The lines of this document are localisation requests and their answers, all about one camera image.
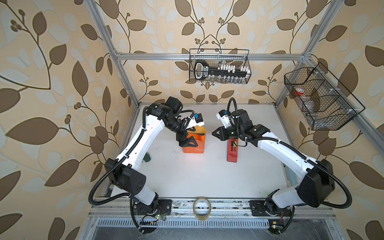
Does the green utility knife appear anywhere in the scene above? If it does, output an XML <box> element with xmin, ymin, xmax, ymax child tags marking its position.
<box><xmin>143</xmin><ymin>153</ymin><xmax>151</xmax><ymax>163</ymax></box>

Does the side black wire basket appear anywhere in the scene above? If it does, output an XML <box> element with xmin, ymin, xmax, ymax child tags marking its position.
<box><xmin>284</xmin><ymin>63</ymin><xmax>366</xmax><ymax>131</ymax></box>

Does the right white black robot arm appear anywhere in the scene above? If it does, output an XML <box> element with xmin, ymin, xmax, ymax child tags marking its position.
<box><xmin>212</xmin><ymin>98</ymin><xmax>353</xmax><ymax>236</ymax></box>

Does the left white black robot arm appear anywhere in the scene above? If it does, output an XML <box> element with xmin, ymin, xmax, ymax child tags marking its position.
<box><xmin>88</xmin><ymin>97</ymin><xmax>204</xmax><ymax>217</ymax></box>

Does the red capped clear jar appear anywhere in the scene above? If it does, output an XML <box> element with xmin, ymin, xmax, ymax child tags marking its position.
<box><xmin>293</xmin><ymin>88</ymin><xmax>306</xmax><ymax>97</ymax></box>

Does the red tape dispenser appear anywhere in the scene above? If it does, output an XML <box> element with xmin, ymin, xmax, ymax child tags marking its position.
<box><xmin>227</xmin><ymin>139</ymin><xmax>238</xmax><ymax>163</ymax></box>

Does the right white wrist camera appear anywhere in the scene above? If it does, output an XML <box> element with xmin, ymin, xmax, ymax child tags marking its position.
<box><xmin>216</xmin><ymin>110</ymin><xmax>233</xmax><ymax>129</ymax></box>

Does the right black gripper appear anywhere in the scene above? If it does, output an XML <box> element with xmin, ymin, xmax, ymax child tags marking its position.
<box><xmin>211</xmin><ymin>126</ymin><xmax>243</xmax><ymax>142</ymax></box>

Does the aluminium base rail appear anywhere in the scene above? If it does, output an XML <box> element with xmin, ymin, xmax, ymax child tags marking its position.
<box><xmin>88</xmin><ymin>197</ymin><xmax>337</xmax><ymax>220</ymax></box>

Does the clear tape roll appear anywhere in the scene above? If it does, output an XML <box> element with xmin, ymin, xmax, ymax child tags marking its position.
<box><xmin>193</xmin><ymin>198</ymin><xmax>212</xmax><ymax>221</ymax></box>

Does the black socket set rail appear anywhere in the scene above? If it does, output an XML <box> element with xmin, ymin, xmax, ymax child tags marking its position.
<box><xmin>192</xmin><ymin>60</ymin><xmax>252</xmax><ymax>80</ymax></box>

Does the yellow orange wrapping paper sheet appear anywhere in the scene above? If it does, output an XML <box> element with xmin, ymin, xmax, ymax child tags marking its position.
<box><xmin>183</xmin><ymin>126</ymin><xmax>207</xmax><ymax>154</ymax></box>

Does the back black wire basket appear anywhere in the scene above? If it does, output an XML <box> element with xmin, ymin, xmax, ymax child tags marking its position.
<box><xmin>189</xmin><ymin>48</ymin><xmax>252</xmax><ymax>85</ymax></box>

